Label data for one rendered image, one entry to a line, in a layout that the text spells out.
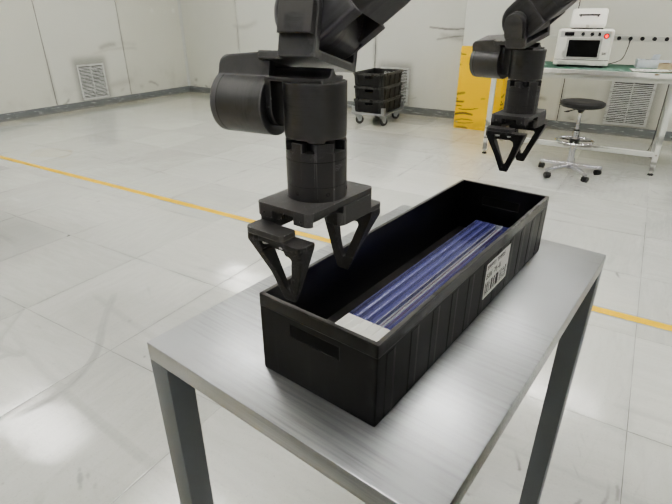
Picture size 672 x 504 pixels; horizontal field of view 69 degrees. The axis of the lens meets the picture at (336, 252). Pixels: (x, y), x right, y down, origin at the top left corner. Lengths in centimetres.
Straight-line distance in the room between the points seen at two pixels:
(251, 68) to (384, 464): 41
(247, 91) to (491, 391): 44
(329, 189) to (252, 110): 10
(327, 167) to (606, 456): 151
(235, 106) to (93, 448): 146
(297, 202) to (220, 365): 29
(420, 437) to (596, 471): 122
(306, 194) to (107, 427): 149
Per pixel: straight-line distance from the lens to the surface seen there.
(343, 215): 46
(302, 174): 44
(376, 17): 45
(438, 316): 62
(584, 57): 497
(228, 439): 169
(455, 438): 58
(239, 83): 47
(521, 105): 94
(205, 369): 67
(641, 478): 180
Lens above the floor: 121
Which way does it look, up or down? 26 degrees down
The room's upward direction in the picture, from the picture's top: straight up
